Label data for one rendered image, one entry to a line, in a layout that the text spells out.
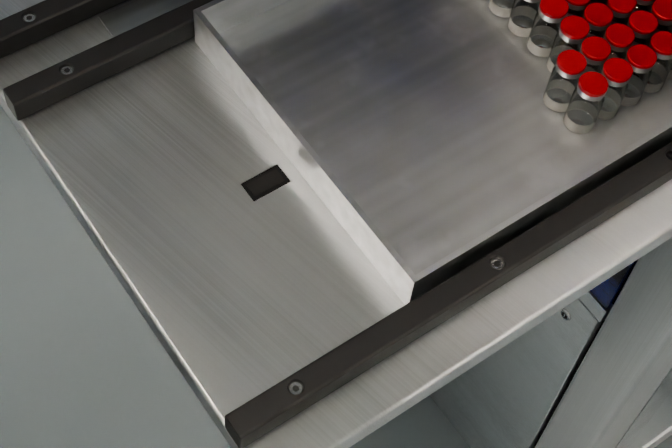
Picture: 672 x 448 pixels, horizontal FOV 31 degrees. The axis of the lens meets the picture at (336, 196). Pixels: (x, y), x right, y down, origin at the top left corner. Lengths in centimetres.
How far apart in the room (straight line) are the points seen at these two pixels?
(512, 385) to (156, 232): 67
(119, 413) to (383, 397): 98
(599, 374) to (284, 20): 50
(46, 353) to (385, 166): 100
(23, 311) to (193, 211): 100
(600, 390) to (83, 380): 79
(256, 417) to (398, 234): 16
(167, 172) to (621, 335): 48
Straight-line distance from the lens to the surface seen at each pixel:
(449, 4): 92
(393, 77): 86
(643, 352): 111
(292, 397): 71
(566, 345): 121
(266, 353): 75
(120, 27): 89
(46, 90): 84
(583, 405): 126
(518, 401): 138
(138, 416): 169
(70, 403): 171
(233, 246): 78
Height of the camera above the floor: 156
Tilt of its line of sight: 57 degrees down
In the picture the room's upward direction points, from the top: 6 degrees clockwise
